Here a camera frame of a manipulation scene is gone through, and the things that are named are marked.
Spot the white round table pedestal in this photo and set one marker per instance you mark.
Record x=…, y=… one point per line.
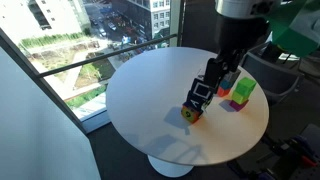
x=167, y=169

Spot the bright green block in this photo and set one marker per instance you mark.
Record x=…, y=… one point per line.
x=245, y=86

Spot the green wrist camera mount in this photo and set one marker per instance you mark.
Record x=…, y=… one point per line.
x=296, y=26

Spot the grey office chair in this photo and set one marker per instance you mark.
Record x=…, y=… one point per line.
x=276, y=82

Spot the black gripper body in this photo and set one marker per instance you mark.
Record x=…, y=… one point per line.
x=235, y=36

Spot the orange red bottom cube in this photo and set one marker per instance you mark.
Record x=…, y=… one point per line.
x=190, y=114

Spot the magenta block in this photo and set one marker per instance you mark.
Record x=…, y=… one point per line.
x=237, y=106

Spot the grey window handrail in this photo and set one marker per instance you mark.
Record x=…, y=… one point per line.
x=97, y=58

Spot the teal blue block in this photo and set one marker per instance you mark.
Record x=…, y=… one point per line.
x=226, y=84

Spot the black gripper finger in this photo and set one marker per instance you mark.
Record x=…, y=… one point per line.
x=215, y=70
x=235, y=59

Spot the black checkered middle cube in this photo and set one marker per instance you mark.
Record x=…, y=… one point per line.
x=199, y=94

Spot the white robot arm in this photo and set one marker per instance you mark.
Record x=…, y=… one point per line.
x=244, y=9

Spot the black equipment with orange clamp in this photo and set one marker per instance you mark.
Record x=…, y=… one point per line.
x=298, y=152

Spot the yellow-green block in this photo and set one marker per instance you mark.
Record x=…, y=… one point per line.
x=238, y=98

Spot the orange block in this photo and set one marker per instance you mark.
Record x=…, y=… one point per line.
x=223, y=92

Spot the grey block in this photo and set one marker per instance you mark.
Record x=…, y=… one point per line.
x=232, y=76

